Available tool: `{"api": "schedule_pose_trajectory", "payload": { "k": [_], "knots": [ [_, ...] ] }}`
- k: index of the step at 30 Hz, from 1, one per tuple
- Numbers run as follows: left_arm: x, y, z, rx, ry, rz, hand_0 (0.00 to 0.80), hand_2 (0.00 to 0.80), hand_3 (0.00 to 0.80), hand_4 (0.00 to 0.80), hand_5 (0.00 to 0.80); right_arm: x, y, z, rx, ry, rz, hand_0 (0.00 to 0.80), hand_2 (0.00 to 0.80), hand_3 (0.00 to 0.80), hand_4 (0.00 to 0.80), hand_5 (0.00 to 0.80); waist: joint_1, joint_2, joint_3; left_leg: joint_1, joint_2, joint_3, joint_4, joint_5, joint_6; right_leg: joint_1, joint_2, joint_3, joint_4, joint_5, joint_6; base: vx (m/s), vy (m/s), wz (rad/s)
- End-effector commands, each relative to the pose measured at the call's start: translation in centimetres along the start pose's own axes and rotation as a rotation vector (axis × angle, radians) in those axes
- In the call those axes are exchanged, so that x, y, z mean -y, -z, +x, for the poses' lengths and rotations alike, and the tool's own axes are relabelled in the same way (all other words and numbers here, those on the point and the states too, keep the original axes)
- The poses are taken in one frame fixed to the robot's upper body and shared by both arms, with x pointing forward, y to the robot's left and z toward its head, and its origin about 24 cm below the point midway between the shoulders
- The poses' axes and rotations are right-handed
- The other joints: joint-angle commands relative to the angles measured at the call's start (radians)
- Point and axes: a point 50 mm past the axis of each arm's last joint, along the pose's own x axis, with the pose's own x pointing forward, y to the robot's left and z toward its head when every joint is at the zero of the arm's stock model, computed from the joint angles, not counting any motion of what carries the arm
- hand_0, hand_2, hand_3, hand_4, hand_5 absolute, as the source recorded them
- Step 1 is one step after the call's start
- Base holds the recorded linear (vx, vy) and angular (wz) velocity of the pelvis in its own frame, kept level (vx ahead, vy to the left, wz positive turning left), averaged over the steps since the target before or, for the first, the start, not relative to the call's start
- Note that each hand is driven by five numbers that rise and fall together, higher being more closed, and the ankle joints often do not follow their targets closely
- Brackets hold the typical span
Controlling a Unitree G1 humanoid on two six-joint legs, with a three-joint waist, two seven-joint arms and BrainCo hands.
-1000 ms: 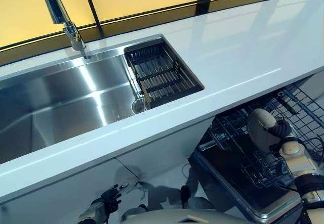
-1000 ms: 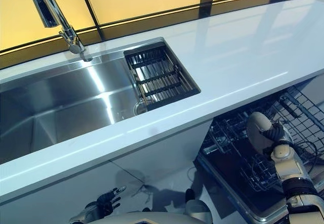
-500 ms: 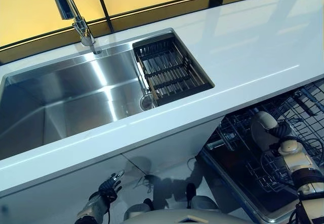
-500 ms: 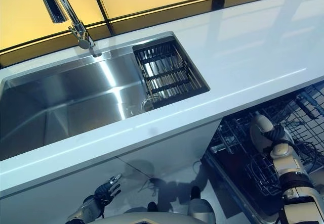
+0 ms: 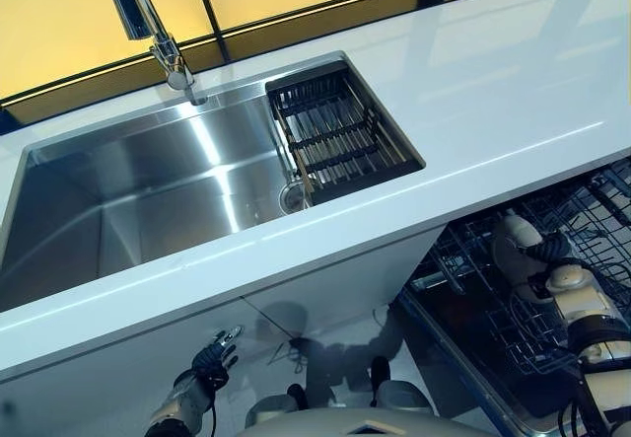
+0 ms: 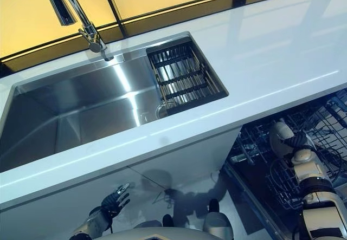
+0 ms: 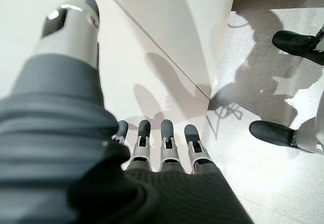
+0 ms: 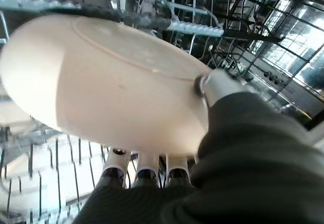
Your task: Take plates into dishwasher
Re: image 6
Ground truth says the chrome kitchen faucet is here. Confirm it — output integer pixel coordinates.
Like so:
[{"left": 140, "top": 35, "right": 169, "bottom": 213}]
[{"left": 40, "top": 0, "right": 115, "bottom": 62}]

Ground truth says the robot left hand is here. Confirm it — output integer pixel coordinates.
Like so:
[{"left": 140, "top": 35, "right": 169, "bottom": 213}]
[{"left": 101, "top": 183, "right": 131, "bottom": 219}]

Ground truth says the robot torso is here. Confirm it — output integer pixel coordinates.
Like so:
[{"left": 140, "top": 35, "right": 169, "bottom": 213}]
[{"left": 94, "top": 226, "right": 197, "bottom": 240}]

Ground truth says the white ceramic plate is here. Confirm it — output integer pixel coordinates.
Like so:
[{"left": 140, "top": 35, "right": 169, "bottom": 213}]
[{"left": 269, "top": 121, "right": 296, "bottom": 160}]

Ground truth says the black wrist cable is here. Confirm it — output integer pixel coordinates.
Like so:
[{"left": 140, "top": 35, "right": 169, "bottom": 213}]
[{"left": 269, "top": 158, "right": 297, "bottom": 197}]

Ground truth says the black window frame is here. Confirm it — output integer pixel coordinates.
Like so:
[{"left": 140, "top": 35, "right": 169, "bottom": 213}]
[{"left": 0, "top": 0, "right": 347, "bottom": 73}]

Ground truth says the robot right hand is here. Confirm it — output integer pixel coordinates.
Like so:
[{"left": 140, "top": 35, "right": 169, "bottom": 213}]
[{"left": 284, "top": 132, "right": 312, "bottom": 151}]

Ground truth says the round metal sink strainer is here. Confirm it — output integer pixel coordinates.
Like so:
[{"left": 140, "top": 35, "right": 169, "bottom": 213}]
[{"left": 155, "top": 103, "right": 170, "bottom": 119}]

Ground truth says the dishwasher lower wire rack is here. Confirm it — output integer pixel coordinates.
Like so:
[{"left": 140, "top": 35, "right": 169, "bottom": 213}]
[{"left": 230, "top": 88, "right": 347, "bottom": 224}]

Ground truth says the black sink drying rack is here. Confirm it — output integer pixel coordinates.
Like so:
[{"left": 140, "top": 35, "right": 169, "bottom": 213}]
[{"left": 145, "top": 41, "right": 229, "bottom": 116}]

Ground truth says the stainless steel sink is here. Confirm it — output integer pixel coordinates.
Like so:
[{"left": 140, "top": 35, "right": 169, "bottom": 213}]
[{"left": 0, "top": 31, "right": 230, "bottom": 173}]

